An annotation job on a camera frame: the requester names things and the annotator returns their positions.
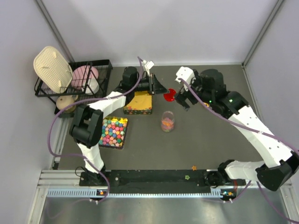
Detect pink bowl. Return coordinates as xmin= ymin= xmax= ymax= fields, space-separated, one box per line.
xmin=71 ymin=65 xmax=99 ymax=89

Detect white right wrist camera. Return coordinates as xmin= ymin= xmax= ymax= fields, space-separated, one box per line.
xmin=175 ymin=66 xmax=194 ymax=84

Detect black wire dish rack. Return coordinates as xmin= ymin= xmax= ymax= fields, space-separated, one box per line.
xmin=34 ymin=59 xmax=113 ymax=104

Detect clear plastic cup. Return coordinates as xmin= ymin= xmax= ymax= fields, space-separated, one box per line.
xmin=161 ymin=111 xmax=175 ymax=133

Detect grey slotted cable duct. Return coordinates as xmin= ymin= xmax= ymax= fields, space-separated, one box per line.
xmin=47 ymin=188 xmax=235 ymax=199

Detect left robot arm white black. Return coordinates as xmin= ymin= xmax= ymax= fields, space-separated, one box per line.
xmin=70 ymin=66 xmax=169 ymax=186

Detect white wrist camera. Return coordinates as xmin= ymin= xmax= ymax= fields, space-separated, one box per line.
xmin=175 ymin=66 xmax=194 ymax=84
xmin=142 ymin=60 xmax=155 ymax=75

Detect tin with opaque star candies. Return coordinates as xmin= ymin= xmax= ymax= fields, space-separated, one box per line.
xmin=99 ymin=117 xmax=128 ymax=150

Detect beige round bowl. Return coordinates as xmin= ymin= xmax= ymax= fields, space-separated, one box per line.
xmin=56 ymin=95 xmax=78 ymax=113

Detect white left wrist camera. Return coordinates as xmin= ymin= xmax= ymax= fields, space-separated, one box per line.
xmin=142 ymin=60 xmax=155 ymax=75

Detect white cup in rack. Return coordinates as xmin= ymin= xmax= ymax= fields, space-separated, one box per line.
xmin=81 ymin=78 xmax=100 ymax=95

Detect aluminium frame rail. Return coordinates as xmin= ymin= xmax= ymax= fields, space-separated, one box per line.
xmin=25 ymin=118 xmax=294 ymax=224

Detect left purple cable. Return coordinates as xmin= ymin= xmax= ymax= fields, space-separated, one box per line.
xmin=48 ymin=56 xmax=144 ymax=203

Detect green tin translucent star candies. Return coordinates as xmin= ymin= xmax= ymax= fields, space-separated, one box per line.
xmin=123 ymin=91 xmax=152 ymax=115

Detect purple cable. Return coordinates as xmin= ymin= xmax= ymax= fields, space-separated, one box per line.
xmin=178 ymin=78 xmax=299 ymax=224
xmin=48 ymin=56 xmax=144 ymax=203

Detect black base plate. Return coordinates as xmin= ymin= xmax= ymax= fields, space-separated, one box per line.
xmin=79 ymin=169 xmax=247 ymax=194

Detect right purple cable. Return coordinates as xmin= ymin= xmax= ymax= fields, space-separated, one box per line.
xmin=178 ymin=78 xmax=299 ymax=224

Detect beige ribbed tray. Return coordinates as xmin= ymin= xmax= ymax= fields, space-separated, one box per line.
xmin=33 ymin=46 xmax=72 ymax=93

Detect red round lid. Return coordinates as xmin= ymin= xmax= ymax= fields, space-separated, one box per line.
xmin=164 ymin=88 xmax=176 ymax=102

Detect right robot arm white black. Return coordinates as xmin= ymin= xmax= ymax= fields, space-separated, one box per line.
xmin=175 ymin=66 xmax=299 ymax=191

